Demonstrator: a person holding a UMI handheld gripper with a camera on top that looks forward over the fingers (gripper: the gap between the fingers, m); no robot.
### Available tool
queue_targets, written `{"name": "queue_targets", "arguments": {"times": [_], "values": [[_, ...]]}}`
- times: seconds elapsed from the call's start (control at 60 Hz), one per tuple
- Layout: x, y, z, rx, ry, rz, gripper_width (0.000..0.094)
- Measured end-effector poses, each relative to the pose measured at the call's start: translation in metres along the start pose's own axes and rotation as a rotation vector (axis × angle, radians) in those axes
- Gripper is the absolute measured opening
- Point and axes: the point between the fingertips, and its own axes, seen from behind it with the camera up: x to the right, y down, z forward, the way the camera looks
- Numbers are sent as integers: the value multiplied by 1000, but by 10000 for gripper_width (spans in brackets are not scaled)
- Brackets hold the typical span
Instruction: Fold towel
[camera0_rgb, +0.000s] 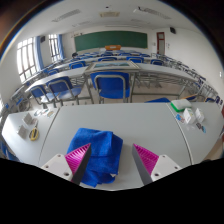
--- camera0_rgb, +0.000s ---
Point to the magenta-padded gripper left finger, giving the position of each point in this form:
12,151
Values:
60,166

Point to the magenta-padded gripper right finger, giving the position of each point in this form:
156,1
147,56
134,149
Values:
160,167

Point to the blue terry towel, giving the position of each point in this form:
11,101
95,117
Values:
100,150

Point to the yellow tape roll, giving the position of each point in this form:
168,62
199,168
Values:
31,135

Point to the small white box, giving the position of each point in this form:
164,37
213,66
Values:
22,132
27,119

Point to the small colourful cards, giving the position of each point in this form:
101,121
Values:
50,113

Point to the green and white box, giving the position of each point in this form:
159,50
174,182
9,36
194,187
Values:
181,105

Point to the grey classroom desks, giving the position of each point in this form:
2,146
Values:
156,68

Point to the large window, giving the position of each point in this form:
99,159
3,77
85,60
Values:
26,58

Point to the framed board on desk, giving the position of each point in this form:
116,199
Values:
111,65

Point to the blue curtain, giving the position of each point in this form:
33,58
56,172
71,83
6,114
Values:
61,46
39,53

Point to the narrow window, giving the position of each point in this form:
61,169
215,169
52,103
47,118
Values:
53,46

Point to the brown door with window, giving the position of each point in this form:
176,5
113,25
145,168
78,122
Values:
160,43

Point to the orange lectern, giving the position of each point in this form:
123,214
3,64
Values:
113,47

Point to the green chalkboard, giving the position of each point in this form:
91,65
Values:
110,40

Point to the ceiling light panels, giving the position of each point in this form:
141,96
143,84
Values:
66,15

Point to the black wall speaker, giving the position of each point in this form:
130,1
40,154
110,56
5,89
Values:
172,30
42,38

